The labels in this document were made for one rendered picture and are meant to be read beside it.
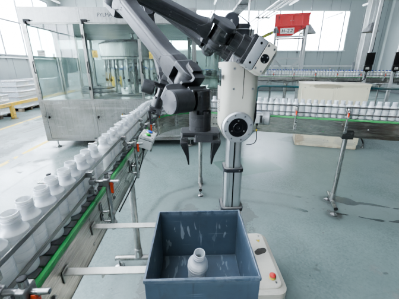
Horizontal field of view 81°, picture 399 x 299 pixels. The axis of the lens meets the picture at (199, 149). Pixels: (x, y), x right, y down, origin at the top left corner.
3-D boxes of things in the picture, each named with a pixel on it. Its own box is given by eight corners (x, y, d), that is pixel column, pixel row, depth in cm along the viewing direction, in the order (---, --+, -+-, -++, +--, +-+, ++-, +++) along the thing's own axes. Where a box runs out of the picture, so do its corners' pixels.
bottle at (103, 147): (111, 171, 112) (107, 139, 106) (98, 172, 111) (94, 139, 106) (114, 167, 118) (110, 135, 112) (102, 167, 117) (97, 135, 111)
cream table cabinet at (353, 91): (347, 140, 492) (360, 82, 453) (356, 150, 436) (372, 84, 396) (291, 136, 521) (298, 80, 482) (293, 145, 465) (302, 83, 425)
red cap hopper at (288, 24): (265, 115, 729) (275, 13, 635) (265, 112, 794) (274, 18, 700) (297, 117, 705) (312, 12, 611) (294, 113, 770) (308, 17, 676)
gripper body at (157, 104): (148, 110, 122) (151, 96, 120) (151, 106, 132) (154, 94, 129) (160, 114, 123) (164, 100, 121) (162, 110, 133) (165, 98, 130)
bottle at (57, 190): (54, 218, 78) (44, 173, 72) (74, 216, 79) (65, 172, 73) (47, 230, 72) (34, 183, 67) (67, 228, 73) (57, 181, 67)
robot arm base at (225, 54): (226, 64, 134) (237, 44, 131) (214, 57, 132) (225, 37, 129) (224, 64, 142) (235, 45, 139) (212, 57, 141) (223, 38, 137)
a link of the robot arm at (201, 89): (215, 86, 60) (200, 85, 64) (195, 87, 55) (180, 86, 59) (215, 113, 62) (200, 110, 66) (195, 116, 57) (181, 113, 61)
